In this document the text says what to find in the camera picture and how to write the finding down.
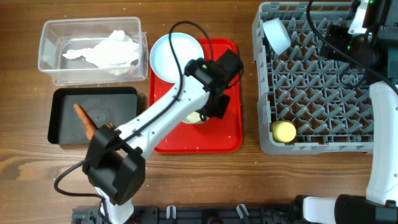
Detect mint green bowl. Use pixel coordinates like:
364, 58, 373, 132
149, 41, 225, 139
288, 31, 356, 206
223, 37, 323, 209
182, 111, 209, 124

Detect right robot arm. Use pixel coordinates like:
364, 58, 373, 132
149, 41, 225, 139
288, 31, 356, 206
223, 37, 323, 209
300, 1, 397, 223

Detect black waste tray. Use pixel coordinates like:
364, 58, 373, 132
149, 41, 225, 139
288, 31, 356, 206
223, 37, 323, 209
47, 86, 137, 145

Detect light blue plate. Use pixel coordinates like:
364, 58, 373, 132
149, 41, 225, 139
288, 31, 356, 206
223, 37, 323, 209
149, 32, 204, 83

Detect yellow plastic cup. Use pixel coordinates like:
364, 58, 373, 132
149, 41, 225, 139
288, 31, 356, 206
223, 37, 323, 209
270, 121, 297, 143

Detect clear plastic bin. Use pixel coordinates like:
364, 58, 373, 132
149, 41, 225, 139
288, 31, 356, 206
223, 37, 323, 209
38, 17, 149, 86

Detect light blue bowl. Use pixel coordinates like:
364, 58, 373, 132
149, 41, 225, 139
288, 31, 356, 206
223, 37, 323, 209
262, 18, 291, 55

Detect brown mushroom scrap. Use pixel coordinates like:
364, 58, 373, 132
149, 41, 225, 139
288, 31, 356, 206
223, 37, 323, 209
106, 123, 116, 129

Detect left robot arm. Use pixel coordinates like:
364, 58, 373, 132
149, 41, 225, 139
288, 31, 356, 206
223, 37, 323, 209
83, 50, 243, 223

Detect orange carrot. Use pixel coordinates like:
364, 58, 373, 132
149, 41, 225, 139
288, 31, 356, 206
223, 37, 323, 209
73, 104, 98, 141

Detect red serving tray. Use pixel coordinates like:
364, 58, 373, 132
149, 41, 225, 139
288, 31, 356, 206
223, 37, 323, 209
148, 38, 243, 154

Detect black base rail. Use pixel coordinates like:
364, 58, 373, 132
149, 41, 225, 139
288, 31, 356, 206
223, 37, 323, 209
71, 204, 304, 224

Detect white rice grains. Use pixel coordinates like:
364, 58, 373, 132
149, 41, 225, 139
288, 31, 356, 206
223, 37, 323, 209
184, 111, 201, 124

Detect grey dishwasher rack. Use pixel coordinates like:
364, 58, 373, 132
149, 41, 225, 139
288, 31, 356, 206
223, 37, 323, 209
252, 1, 374, 154

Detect white tissue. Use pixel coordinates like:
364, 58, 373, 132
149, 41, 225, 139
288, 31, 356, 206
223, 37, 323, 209
62, 30, 139, 68

